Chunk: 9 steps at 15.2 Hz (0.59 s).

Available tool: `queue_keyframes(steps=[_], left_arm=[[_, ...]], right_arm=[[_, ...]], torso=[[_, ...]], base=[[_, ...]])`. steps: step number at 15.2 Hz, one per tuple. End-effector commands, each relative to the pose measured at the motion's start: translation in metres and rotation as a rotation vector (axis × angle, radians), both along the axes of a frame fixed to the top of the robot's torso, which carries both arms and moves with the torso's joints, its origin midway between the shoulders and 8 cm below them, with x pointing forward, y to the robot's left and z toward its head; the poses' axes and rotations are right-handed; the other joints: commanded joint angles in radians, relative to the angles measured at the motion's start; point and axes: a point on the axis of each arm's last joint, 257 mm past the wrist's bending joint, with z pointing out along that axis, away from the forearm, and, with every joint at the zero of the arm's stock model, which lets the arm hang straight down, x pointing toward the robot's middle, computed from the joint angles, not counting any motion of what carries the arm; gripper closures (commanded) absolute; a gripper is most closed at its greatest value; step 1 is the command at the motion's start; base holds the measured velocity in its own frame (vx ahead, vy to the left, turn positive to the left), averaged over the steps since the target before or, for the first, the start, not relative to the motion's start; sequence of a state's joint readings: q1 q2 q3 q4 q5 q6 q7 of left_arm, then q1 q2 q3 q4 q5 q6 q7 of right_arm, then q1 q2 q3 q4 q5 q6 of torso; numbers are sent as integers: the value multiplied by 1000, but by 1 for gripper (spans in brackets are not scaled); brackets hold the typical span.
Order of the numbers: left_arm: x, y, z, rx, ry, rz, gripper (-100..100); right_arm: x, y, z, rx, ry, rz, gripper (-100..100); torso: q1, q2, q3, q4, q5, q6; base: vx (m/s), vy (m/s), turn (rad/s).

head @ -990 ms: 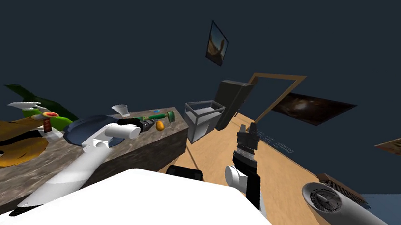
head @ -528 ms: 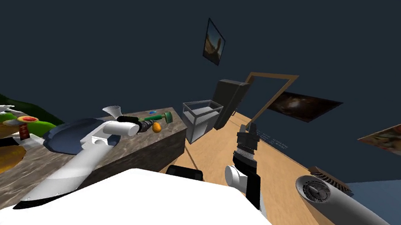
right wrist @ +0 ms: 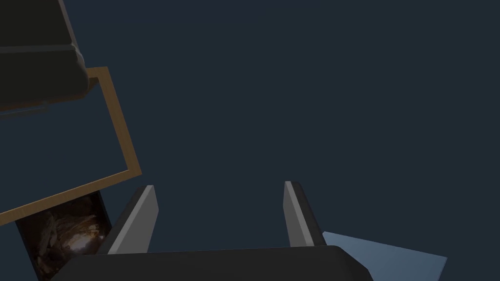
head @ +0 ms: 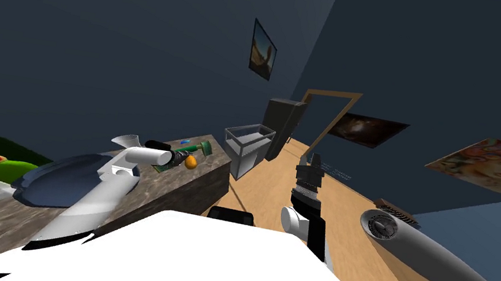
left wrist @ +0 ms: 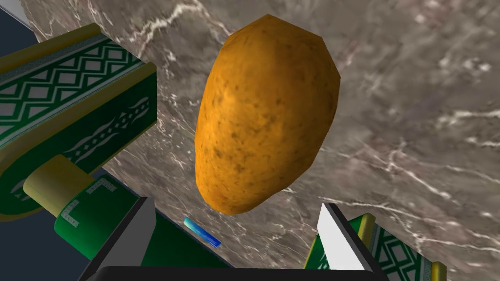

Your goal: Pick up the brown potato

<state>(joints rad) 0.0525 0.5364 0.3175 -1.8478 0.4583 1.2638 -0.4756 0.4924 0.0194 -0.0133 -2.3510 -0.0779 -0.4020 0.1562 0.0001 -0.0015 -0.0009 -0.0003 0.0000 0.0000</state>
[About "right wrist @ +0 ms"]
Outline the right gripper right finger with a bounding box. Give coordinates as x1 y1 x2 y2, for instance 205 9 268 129
283 181 327 248

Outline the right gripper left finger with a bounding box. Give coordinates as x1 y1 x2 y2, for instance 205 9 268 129
95 184 159 256

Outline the dark brown picture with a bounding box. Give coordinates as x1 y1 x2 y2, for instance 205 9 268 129
15 190 113 281

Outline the dark grey rounded block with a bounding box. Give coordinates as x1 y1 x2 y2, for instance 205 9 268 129
0 0 90 116

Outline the wooden frame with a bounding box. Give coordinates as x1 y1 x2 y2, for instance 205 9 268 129
0 66 142 227

